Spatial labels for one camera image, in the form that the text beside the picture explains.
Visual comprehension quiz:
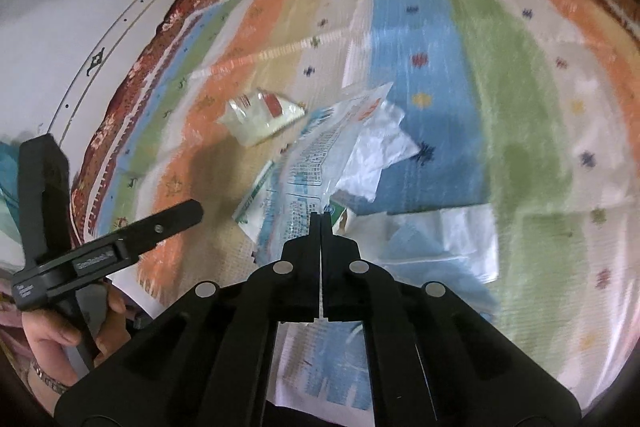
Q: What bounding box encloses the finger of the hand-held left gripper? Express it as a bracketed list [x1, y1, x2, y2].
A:
[106, 199, 204, 259]
[19, 133, 71, 269]

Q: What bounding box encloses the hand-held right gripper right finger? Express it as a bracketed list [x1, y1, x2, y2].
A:
[320, 212, 582, 427]

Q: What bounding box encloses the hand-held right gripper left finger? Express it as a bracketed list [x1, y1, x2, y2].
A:
[54, 212, 321, 427]

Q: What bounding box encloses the blue printed plastic bag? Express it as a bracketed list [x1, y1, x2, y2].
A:
[252, 82, 401, 410]

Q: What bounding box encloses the person's left hand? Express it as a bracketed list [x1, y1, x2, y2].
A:
[21, 286, 127, 389]

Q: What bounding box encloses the teal striped cloth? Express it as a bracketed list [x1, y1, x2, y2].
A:
[0, 142, 31, 273]

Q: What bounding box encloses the pink cloth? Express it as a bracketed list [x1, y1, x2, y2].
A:
[0, 292, 26, 333]

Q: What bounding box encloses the green white wrapper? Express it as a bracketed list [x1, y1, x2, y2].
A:
[232, 159, 351, 243]

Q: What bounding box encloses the crumpled white tissue paper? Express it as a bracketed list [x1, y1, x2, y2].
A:
[332, 99, 421, 202]

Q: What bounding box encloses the clear packet red label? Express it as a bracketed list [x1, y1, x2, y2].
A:
[217, 89, 307, 148]

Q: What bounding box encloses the white headboard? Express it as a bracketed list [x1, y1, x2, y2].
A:
[45, 0, 188, 148]

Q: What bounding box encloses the striped colourful mat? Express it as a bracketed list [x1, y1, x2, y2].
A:
[95, 0, 640, 418]

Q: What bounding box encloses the metal bracelet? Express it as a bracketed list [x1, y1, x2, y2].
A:
[30, 359, 71, 395]

